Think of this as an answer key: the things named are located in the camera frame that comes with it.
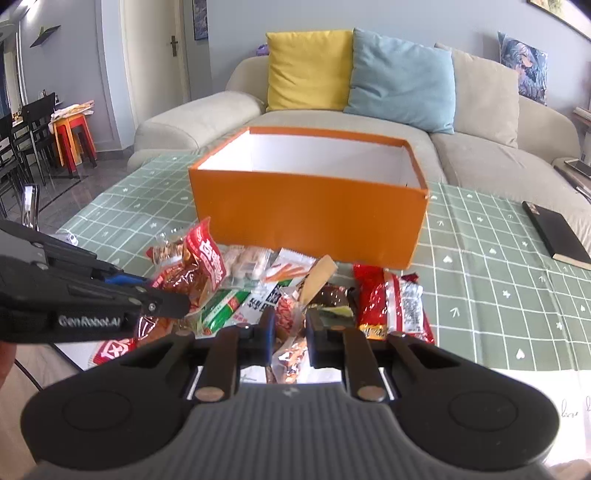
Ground red and silver snack packet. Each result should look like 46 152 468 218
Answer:
353 263 435 345

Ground framed wall painting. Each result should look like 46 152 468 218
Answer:
526 0 591 43

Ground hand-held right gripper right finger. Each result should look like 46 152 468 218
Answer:
305 307 467 402

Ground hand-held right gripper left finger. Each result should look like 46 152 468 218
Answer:
117 307 278 402

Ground wall shelf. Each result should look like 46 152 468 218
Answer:
30 25 62 48

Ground green checked tablecloth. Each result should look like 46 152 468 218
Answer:
55 151 591 376

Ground clear packet with orange snack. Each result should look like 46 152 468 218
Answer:
271 285 311 385

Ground beige and brown snack packet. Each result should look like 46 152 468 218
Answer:
297 255 359 325

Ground orange and red stools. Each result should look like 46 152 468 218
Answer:
52 113 99 177

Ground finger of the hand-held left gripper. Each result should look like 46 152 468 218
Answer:
44 242 154 289
69 281 191 319

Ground black notebook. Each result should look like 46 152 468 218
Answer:
522 200 591 271

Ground beige pillow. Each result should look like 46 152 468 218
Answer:
434 43 520 148

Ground white packet with black print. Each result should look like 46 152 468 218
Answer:
232 281 290 326

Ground beige sofa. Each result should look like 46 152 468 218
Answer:
127 43 591 241

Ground printed figure pillow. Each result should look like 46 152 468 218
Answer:
498 31 549 106

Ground red and white snack packet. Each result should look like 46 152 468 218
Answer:
87 318 177 368

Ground clear packet of white beans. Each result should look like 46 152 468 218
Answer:
222 244 274 285

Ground white door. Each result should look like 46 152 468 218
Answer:
121 0 191 136

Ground black cable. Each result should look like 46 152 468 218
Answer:
13 359 44 395

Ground green sausage packet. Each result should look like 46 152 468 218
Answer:
198 288 253 336

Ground small dark wall picture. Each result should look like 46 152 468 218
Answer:
191 0 209 41

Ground white script print cloth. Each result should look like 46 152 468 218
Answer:
485 367 591 464

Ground light blue pillow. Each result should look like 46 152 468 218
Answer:
342 28 455 134

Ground clear packet with red cake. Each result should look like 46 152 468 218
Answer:
147 231 186 267

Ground yellow pillow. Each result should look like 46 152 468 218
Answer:
265 30 355 112

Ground white packet with orange sticks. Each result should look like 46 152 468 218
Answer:
262 248 320 286

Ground black dining chair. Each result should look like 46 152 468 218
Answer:
0 91 62 186

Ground red label chili snack packet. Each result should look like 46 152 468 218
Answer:
152 217 229 311

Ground orange cardboard box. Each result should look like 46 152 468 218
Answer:
188 126 430 271

